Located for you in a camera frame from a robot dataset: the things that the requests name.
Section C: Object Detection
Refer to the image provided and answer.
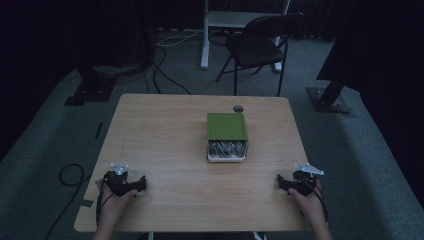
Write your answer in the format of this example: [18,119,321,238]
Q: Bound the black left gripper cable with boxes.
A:
[95,181,115,228]

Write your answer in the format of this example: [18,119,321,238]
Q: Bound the white floor cable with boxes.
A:
[155,29,205,48]

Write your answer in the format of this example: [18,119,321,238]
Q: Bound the pile of silver packets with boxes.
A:
[209,140,247,158]

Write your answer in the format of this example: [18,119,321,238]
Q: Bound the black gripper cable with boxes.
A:
[95,181,115,228]
[306,179,330,224]

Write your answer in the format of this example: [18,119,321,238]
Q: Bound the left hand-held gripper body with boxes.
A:
[103,163,136,198]

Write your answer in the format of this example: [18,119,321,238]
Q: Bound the white drawer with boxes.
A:
[206,139,250,164]

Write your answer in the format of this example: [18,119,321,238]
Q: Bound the person's left hand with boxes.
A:
[96,181,139,230]

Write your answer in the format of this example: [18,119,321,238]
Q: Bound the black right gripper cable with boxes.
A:
[306,179,330,224]

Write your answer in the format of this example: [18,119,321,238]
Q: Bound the black folding chair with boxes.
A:
[215,12,305,98]

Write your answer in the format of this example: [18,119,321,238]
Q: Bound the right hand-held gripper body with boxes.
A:
[289,162,325,198]

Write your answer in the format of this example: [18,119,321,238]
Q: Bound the person's right hand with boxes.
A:
[288,181,327,229]

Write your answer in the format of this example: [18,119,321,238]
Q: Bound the black floor cables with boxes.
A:
[143,43,193,96]

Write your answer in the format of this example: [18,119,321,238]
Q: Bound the black stand with base plate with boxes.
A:
[306,77,353,115]
[64,65,118,107]

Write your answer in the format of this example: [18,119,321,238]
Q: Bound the green drawer box shell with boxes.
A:
[206,112,250,142]

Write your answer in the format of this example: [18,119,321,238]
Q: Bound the black looped floor cable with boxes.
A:
[44,163,92,240]

